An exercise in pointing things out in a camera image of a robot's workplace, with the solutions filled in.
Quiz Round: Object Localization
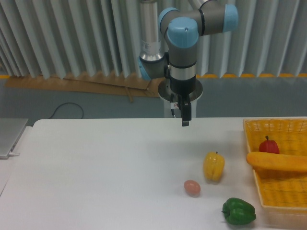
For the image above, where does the brown cardboard sheet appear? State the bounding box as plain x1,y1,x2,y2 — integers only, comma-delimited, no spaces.
5,72,163,102

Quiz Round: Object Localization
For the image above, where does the black floor cable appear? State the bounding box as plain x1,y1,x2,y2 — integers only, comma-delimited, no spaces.
47,102,84,119

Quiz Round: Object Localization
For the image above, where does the red bell pepper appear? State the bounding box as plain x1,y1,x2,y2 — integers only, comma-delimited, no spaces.
259,136,280,154

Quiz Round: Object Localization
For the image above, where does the green bell pepper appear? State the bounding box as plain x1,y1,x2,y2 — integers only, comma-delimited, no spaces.
222,197,256,225

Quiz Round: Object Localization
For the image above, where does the yellow bell pepper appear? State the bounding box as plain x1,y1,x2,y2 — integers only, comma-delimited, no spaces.
203,151,225,182

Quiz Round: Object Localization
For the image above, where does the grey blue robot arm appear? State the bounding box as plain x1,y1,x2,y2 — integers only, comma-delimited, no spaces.
138,0,239,127

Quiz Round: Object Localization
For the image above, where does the orange carrot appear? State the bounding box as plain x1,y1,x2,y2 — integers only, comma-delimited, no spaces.
246,152,307,173

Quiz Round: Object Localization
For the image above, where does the silver laptop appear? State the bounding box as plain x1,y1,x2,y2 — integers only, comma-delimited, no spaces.
0,118,28,160

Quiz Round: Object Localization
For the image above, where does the brown egg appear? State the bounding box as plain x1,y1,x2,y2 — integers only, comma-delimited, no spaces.
184,180,201,196

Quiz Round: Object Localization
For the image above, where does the yellow woven basket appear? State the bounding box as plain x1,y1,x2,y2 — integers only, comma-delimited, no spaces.
243,118,307,213

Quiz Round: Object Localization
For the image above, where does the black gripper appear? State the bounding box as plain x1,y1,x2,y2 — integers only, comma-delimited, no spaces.
170,75,196,127

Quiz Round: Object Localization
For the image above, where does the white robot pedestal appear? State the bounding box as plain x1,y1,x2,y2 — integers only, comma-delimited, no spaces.
158,79,203,118

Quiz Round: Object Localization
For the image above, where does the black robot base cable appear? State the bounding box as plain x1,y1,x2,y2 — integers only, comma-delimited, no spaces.
170,93,177,118

